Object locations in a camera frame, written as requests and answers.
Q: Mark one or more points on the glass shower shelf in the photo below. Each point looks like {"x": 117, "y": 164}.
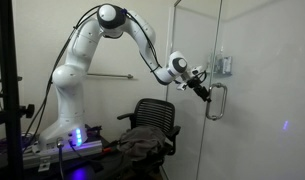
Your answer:
{"x": 222, "y": 75}

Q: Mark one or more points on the black camera stand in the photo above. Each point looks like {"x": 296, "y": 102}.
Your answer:
{"x": 8, "y": 66}

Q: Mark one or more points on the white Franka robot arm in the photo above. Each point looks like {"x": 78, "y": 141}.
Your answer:
{"x": 72, "y": 76}

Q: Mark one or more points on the black orange clamp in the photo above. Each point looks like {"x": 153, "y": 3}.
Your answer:
{"x": 108, "y": 148}

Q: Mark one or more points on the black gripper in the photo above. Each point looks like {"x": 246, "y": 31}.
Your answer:
{"x": 194, "y": 84}

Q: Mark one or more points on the black mesh office chair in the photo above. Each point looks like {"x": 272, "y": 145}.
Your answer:
{"x": 155, "y": 113}

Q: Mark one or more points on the black purple clamp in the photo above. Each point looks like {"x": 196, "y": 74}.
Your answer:
{"x": 93, "y": 129}

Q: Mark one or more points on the grey bath towel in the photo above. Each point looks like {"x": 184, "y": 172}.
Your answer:
{"x": 132, "y": 154}
{"x": 142, "y": 138}

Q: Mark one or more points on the glass shower door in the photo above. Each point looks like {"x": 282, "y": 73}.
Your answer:
{"x": 258, "y": 100}

